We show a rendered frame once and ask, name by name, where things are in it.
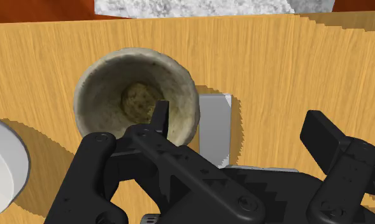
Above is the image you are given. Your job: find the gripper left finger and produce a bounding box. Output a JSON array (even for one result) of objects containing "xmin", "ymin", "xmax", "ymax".
[{"xmin": 44, "ymin": 99, "xmax": 267, "ymax": 224}]

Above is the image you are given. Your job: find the grey flat rectangular box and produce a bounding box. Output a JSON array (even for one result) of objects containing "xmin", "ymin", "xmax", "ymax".
[{"xmin": 198, "ymin": 94, "xmax": 232, "ymax": 169}]

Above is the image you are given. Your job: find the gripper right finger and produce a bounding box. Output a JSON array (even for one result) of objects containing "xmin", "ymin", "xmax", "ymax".
[{"xmin": 299, "ymin": 109, "xmax": 375, "ymax": 224}]

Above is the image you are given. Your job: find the white round bowl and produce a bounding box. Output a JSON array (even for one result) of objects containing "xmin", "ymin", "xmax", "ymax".
[{"xmin": 0, "ymin": 115, "xmax": 31, "ymax": 218}]

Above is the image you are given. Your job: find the beige stone cup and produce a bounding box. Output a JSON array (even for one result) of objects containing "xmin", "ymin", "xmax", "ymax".
[{"xmin": 73, "ymin": 47, "xmax": 201, "ymax": 146}]

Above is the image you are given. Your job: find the white rough textured block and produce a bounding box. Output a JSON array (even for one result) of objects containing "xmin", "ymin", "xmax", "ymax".
[{"xmin": 94, "ymin": 0, "xmax": 336, "ymax": 18}]

